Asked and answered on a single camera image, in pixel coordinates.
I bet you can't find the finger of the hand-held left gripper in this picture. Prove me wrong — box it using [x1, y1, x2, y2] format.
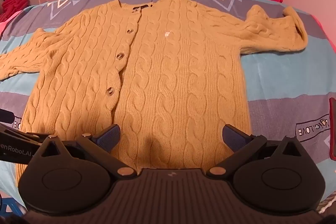
[0, 123, 50, 143]
[0, 109, 15, 123]

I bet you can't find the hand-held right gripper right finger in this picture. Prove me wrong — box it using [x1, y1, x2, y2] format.
[207, 124, 308, 178]

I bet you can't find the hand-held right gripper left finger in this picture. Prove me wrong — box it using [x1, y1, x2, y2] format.
[33, 124, 137, 179]

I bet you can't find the yellow cable-knit cardigan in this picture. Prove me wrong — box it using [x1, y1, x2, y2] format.
[0, 0, 309, 180]

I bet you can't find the pile of red folded clothes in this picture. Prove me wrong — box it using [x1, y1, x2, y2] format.
[0, 0, 29, 24]

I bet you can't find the blue plastic stool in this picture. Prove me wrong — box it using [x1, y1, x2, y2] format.
[0, 196, 27, 222]

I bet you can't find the blue grey patterned bed sheet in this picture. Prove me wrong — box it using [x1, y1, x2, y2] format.
[0, 0, 336, 203]

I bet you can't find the red-edged dark object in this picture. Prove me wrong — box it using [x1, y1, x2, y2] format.
[329, 97, 336, 159]

